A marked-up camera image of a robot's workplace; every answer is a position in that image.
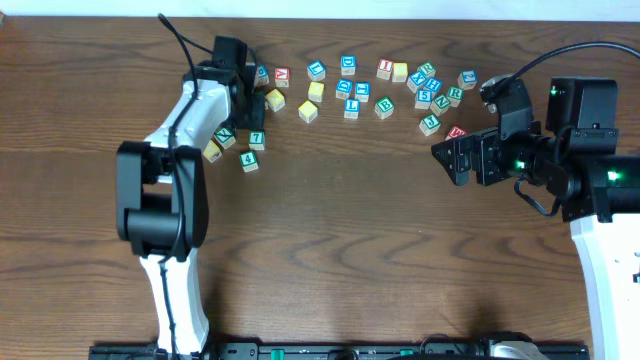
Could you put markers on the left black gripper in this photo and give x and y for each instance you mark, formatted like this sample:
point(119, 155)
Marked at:
point(256, 112)

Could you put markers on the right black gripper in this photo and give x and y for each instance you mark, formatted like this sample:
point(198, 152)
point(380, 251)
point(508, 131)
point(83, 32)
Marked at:
point(476, 157)

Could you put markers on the yellow O block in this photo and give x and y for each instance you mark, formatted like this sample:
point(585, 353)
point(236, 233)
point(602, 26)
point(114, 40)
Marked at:
point(316, 91)

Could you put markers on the green r block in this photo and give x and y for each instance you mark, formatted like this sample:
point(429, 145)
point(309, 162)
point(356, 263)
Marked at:
point(427, 69)
point(455, 96)

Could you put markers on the blue l block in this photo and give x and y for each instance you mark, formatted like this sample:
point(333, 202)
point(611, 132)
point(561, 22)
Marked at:
point(316, 71)
point(351, 108)

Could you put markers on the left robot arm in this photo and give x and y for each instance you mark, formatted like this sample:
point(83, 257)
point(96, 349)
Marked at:
point(162, 206)

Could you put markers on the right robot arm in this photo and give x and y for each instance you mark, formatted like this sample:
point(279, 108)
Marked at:
point(595, 190)

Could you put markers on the green 7 block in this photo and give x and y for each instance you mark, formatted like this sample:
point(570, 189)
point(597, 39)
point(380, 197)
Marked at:
point(257, 140)

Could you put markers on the yellow K block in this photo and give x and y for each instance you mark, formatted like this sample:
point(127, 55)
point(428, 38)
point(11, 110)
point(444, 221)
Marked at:
point(275, 100)

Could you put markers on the red M block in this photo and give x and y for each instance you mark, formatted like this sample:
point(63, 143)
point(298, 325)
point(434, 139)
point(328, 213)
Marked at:
point(455, 131)

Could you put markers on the green V block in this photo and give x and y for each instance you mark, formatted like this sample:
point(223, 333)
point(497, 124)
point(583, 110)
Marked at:
point(225, 137)

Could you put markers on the blue P block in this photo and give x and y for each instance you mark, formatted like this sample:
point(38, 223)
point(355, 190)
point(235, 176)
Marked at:
point(262, 76)

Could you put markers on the green 4 block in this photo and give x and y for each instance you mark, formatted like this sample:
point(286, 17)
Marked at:
point(249, 161)

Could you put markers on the green J block right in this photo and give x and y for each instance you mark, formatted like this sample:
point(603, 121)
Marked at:
point(429, 125)

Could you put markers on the red A block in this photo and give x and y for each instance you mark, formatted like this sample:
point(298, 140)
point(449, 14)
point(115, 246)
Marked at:
point(282, 77)

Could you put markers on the yellow G block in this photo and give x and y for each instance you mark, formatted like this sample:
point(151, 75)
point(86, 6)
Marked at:
point(211, 152)

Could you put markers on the yellow S block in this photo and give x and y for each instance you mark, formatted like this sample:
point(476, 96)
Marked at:
point(308, 111)

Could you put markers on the blue 5 block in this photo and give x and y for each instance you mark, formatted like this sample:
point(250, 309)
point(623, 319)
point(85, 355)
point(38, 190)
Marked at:
point(423, 99)

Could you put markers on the blue H block right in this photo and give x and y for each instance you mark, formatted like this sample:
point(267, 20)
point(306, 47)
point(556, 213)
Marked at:
point(433, 85)

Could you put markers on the blue h block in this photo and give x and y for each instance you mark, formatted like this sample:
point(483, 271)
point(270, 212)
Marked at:
point(433, 85)
point(362, 91)

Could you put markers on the blue 2 block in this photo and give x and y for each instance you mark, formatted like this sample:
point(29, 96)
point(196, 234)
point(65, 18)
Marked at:
point(467, 79)

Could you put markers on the green B block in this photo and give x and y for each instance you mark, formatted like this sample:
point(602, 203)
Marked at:
point(384, 108)

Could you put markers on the blue X block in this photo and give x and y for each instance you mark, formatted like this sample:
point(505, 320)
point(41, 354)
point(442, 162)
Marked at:
point(415, 81)

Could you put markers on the blue D block lower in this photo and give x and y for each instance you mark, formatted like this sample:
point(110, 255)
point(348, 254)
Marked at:
point(343, 89)

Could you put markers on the blue d block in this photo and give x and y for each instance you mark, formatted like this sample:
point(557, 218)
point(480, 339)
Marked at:
point(343, 89)
point(348, 65)

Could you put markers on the blue D block upper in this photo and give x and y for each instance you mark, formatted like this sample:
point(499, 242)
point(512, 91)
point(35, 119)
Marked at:
point(348, 65)

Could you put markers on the yellow block top right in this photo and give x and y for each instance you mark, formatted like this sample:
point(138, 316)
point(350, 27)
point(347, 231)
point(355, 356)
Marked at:
point(399, 72)

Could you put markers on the blue H block left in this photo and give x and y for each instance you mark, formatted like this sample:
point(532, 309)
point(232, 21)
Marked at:
point(362, 91)

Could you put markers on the red I block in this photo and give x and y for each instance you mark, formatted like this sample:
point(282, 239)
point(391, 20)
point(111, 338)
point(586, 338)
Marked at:
point(384, 69)

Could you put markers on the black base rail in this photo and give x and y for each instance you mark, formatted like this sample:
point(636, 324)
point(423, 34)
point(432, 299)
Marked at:
point(252, 351)

